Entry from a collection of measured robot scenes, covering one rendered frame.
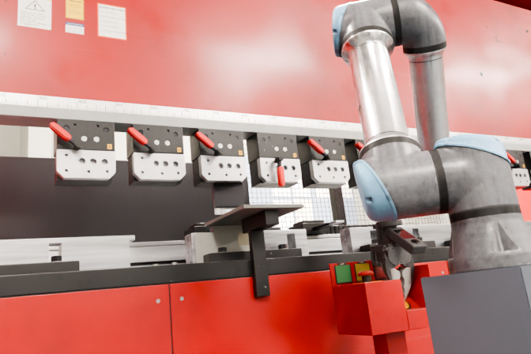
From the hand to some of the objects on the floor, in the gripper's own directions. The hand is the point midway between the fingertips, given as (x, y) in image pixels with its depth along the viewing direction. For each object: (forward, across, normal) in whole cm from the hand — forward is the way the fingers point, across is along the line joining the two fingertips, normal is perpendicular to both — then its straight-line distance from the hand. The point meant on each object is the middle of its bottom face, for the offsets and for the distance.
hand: (403, 298), depth 130 cm
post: (+83, -56, -111) cm, 149 cm away
